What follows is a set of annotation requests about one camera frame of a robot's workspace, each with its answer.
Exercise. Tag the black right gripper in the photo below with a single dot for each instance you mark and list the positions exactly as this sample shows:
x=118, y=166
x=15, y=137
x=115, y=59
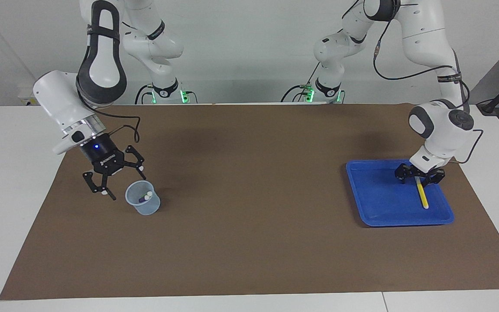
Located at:
x=104, y=158

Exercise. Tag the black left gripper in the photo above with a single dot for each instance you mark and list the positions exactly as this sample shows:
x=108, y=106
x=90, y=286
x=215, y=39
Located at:
x=420, y=174

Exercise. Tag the yellow marker pen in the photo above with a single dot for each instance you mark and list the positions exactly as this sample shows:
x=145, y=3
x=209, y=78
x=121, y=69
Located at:
x=422, y=197

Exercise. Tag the purple marker pen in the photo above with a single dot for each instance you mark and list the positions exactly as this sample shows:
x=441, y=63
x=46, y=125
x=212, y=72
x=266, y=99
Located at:
x=142, y=200

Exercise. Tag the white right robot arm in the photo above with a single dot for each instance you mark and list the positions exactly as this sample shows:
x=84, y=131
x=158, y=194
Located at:
x=59, y=99

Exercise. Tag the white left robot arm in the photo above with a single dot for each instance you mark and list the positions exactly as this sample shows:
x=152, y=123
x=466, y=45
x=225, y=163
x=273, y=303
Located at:
x=440, y=130

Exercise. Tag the translucent plastic cup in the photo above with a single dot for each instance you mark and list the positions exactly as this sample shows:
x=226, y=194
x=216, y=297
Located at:
x=147, y=210

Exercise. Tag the blue plastic tray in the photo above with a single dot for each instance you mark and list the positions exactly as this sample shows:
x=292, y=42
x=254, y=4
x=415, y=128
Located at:
x=371, y=203

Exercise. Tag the brown table mat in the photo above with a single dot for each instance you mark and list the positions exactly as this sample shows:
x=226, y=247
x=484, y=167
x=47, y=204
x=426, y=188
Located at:
x=249, y=242

